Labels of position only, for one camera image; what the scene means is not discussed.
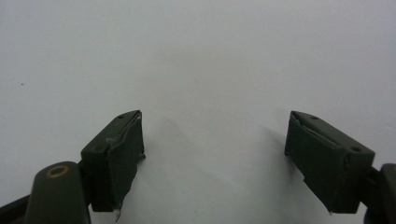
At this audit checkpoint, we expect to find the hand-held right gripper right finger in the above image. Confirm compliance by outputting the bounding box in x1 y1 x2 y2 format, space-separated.
284 110 376 215

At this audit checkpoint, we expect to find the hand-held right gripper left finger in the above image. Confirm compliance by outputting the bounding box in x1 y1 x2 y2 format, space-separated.
79 109 147 213

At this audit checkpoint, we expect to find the white foam mat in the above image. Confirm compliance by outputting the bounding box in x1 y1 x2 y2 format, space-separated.
0 0 396 224

